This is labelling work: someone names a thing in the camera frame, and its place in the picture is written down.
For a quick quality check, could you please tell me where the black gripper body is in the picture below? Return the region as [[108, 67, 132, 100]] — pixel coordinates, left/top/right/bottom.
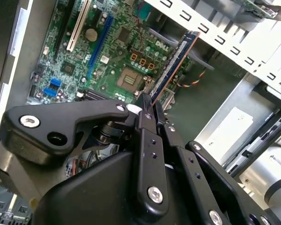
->
[[31, 150, 202, 225]]

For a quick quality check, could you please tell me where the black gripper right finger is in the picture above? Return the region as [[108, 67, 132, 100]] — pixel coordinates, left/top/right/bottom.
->
[[155, 102, 281, 225]]

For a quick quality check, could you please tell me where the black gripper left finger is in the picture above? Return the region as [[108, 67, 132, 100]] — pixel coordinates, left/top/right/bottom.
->
[[0, 93, 169, 217]]

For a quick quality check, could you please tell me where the blue RAM stick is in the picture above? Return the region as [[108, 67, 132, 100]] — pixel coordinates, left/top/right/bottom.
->
[[148, 30, 201, 100]]

